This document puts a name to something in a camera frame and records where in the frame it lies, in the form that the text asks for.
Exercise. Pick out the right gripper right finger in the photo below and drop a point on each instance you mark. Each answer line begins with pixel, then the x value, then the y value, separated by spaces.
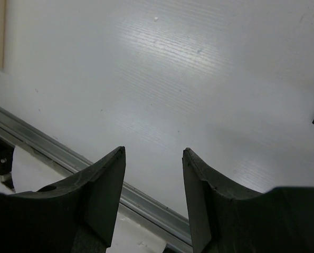
pixel 225 216

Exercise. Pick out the aluminium table rail frame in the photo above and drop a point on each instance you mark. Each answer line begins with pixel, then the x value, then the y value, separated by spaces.
pixel 145 211

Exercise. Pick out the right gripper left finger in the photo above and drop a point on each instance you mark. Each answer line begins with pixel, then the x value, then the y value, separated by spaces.
pixel 76 214

